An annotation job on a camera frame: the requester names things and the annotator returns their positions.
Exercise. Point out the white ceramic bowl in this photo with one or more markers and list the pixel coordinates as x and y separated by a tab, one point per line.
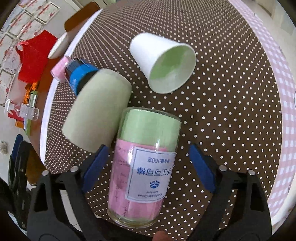
59	47

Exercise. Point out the clear jar pink green label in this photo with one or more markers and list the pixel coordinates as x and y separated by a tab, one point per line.
143	161

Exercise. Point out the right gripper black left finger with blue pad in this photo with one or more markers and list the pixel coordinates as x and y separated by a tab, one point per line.
59	209

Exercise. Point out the small pink cup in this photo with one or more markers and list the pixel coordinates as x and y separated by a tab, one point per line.
58	71

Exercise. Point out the blue black cup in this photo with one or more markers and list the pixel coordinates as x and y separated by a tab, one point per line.
78	72

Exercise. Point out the green tissue box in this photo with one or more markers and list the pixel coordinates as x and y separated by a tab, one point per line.
31	114

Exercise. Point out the brown wooden chair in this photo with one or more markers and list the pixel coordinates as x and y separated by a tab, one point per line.
79	18

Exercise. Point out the pale green paper cup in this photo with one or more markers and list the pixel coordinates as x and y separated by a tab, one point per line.
95	115

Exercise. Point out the white paper cup green inside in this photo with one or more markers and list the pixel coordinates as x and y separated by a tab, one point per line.
165	63

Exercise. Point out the fingertip at bottom edge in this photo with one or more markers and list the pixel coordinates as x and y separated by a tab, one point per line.
161	236

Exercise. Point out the clear spray bottle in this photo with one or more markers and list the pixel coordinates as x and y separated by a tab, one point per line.
17	111

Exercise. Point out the red felt bag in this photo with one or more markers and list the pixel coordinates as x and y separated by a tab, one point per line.
34	56

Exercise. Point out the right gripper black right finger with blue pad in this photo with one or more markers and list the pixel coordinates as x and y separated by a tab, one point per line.
238	209

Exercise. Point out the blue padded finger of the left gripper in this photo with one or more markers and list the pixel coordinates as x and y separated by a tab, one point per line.
18	140

